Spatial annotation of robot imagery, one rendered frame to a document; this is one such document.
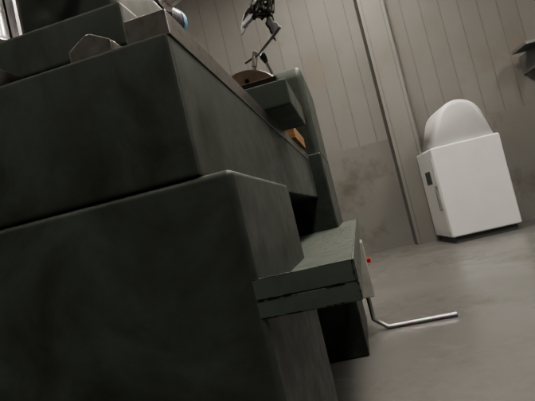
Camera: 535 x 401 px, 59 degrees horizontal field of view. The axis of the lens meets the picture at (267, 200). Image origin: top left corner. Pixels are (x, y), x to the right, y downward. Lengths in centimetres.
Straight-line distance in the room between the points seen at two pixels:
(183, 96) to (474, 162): 480
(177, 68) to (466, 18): 609
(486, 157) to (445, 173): 44
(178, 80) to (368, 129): 545
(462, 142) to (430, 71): 133
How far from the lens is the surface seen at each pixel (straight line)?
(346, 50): 615
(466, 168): 520
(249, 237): 50
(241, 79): 194
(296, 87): 205
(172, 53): 54
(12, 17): 209
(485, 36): 653
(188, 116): 52
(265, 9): 197
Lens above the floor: 61
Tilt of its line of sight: 3 degrees up
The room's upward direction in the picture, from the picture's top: 13 degrees counter-clockwise
